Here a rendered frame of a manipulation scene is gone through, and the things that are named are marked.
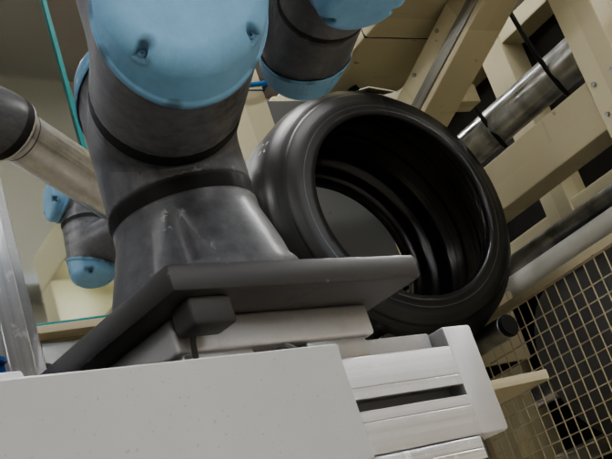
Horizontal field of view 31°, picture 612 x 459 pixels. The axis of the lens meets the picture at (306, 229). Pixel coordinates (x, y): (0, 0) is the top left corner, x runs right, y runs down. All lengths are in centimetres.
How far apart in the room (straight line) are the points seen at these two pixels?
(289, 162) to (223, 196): 119
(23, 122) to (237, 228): 81
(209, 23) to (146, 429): 29
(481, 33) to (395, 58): 26
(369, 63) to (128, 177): 179
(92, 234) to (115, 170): 99
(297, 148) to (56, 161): 56
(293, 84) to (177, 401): 46
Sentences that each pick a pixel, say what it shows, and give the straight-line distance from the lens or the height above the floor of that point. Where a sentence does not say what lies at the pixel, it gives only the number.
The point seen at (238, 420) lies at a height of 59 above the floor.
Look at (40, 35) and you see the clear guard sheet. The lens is 288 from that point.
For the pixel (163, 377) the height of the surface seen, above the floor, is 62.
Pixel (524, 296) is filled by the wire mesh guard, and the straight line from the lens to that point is 234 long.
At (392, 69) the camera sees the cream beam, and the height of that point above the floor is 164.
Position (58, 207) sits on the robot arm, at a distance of 188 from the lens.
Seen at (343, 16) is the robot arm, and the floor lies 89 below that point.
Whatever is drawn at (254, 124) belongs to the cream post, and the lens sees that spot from 251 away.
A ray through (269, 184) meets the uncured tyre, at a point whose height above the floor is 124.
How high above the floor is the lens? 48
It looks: 20 degrees up
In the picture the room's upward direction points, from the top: 19 degrees counter-clockwise
